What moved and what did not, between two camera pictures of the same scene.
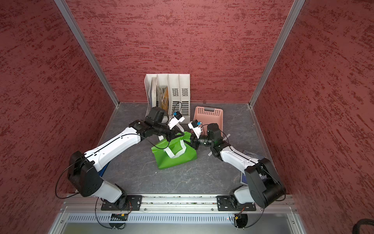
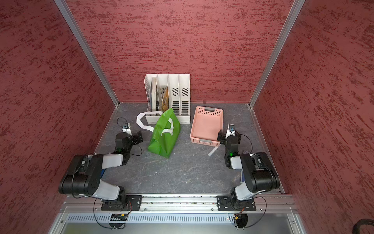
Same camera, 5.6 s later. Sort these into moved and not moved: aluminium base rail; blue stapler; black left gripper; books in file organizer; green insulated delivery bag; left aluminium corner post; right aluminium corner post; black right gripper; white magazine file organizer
Moved: black right gripper; green insulated delivery bag; black left gripper
Not moved: right aluminium corner post; books in file organizer; left aluminium corner post; blue stapler; white magazine file organizer; aluminium base rail
